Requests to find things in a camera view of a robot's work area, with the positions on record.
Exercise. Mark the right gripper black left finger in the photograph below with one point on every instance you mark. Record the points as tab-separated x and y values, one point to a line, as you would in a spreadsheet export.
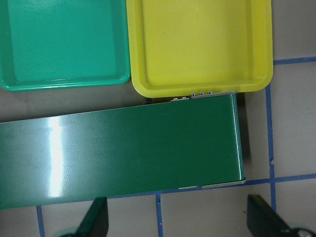
96	221

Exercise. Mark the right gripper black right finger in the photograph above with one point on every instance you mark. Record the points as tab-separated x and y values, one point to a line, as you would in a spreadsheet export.
262	221

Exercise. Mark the green conveyor belt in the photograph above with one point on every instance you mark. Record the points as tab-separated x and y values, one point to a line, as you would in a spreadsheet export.
118	152

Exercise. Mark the green plastic tray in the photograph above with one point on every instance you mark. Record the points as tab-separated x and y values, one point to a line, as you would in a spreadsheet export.
53	44

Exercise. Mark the yellow plastic tray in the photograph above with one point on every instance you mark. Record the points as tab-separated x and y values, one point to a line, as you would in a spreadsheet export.
180	47

